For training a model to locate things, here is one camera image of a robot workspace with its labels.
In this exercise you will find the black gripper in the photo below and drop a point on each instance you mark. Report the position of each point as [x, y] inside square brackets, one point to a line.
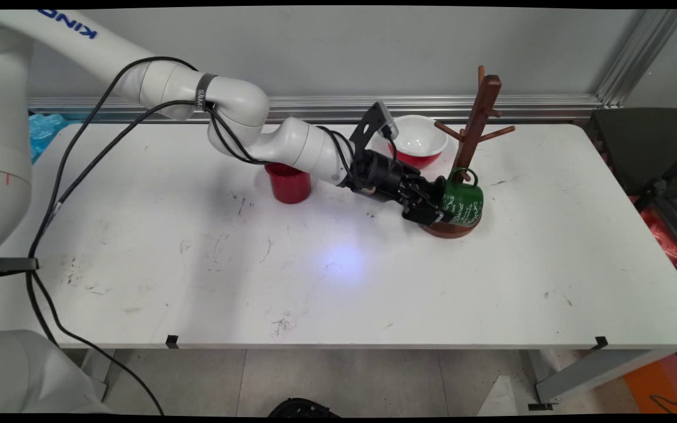
[382, 176]

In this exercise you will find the green enamel mug white print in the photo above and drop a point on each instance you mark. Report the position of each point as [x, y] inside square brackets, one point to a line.
[463, 202]

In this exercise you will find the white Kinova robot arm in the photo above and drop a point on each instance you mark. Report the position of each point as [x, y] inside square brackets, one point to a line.
[138, 64]

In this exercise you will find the red bowl with white inside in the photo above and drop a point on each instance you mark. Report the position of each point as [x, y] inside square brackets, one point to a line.
[421, 138]

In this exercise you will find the brown wooden mug tree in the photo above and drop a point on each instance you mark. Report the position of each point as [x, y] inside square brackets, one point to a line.
[479, 117]

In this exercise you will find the red enamel mug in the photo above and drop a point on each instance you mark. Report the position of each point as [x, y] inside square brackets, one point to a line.
[288, 185]

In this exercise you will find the black table edge clip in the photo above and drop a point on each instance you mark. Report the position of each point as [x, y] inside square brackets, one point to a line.
[172, 341]
[601, 342]

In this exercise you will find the grey table leg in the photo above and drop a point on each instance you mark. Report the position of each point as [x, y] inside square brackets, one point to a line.
[100, 370]
[585, 370]

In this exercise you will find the red plastic bag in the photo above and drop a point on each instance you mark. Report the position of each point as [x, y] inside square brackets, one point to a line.
[662, 235]

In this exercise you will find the black round floor object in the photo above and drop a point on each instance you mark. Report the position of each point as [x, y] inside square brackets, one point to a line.
[303, 408]

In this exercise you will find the orange floor mat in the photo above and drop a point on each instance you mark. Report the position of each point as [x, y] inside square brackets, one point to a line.
[662, 382]

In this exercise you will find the blue bubble wrap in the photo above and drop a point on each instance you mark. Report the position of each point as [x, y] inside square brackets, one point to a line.
[47, 132]

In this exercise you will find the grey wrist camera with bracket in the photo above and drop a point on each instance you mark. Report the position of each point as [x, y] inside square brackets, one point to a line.
[382, 120]

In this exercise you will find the horizontal aluminium rail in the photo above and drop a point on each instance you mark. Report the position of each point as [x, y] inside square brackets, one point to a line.
[491, 108]

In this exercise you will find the slanted aluminium post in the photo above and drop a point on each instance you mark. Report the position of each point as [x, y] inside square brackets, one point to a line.
[638, 59]

